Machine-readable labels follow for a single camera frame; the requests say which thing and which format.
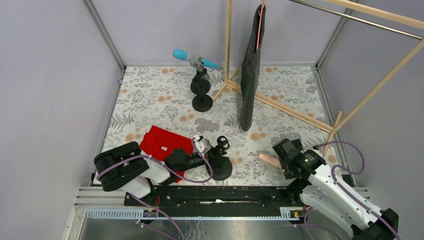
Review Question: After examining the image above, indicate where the black mic stand moved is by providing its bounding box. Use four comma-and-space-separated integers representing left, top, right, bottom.
190, 68, 211, 95

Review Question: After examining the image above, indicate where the pink clothes hanger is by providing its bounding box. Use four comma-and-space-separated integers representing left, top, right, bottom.
256, 0, 266, 51

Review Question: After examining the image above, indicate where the silver microphone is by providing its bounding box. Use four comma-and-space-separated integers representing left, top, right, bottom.
188, 54, 210, 81

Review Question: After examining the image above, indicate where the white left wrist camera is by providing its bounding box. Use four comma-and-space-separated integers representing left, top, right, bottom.
191, 135, 212, 155

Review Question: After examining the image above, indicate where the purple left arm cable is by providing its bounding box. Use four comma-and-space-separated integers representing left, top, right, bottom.
96, 137, 215, 240

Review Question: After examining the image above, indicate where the metal rack rod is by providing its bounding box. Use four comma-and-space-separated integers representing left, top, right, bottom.
289, 0, 424, 41

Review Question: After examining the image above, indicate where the black mic stand front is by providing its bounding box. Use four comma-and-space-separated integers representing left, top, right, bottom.
191, 67, 214, 113

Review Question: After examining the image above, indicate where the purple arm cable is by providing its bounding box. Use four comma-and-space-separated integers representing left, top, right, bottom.
303, 140, 402, 240
96, 137, 215, 240

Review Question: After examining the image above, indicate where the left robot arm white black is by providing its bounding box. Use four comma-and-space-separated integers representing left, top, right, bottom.
93, 136, 232, 199

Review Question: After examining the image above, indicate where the wooden clothes rack frame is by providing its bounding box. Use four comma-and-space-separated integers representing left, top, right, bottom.
211, 0, 424, 157

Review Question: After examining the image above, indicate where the dark grey hanging garment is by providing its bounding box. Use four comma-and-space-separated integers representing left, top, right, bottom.
239, 4, 266, 132

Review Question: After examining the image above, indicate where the pink beige microphone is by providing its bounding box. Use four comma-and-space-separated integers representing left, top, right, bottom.
259, 153, 282, 169

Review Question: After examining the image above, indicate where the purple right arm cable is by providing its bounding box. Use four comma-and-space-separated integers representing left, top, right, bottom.
303, 140, 402, 240

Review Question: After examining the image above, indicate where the black mic stand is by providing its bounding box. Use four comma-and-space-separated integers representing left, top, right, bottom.
191, 67, 214, 113
211, 135, 233, 181

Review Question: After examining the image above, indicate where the red folded cloth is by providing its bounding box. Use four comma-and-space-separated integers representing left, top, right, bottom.
139, 125, 196, 184

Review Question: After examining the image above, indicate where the blue microphone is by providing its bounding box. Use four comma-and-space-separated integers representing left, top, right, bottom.
172, 48, 219, 69

